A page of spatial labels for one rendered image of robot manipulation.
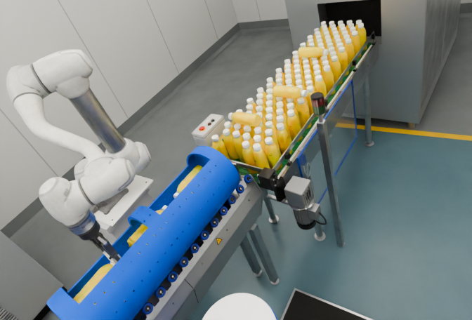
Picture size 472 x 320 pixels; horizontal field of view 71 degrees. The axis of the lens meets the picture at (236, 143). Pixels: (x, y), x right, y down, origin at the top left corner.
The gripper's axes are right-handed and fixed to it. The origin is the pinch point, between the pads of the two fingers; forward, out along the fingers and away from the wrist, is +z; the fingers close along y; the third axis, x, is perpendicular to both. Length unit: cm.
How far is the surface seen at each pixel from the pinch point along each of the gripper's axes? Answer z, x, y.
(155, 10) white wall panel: 8, 289, -291
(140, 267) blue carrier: 2.0, 2.3, 12.3
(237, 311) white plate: 15, 10, 48
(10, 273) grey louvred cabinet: 66, -35, -140
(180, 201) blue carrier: -1.6, 31.5, 8.9
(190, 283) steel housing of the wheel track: 32.0, 13.7, 13.4
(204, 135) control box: 9, 81, -24
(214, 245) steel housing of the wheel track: 30.3, 33.3, 12.8
